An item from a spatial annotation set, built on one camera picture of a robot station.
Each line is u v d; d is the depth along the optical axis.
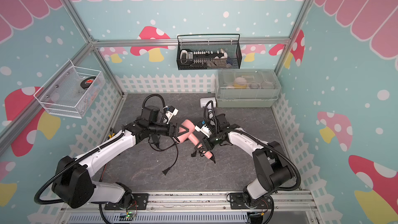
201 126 0.76
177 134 0.69
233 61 0.92
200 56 0.90
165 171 0.83
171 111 0.73
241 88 0.97
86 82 0.78
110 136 0.94
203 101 1.08
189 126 0.78
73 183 0.41
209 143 0.74
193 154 0.87
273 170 0.44
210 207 0.74
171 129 0.70
